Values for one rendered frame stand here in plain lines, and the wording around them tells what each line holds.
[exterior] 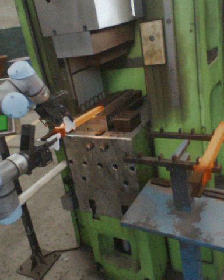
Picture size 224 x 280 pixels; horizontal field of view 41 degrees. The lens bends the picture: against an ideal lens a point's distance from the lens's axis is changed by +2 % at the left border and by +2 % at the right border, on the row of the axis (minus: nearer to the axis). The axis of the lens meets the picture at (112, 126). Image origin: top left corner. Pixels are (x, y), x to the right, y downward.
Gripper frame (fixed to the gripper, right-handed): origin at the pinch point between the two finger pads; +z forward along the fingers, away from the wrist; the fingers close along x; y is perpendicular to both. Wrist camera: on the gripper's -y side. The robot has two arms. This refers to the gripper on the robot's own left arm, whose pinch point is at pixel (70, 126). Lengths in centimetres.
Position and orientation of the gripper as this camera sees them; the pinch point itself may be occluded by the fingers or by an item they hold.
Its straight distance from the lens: 127.6
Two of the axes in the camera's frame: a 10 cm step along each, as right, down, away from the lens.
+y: -3.2, 7.9, -5.2
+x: 8.7, 0.3, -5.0
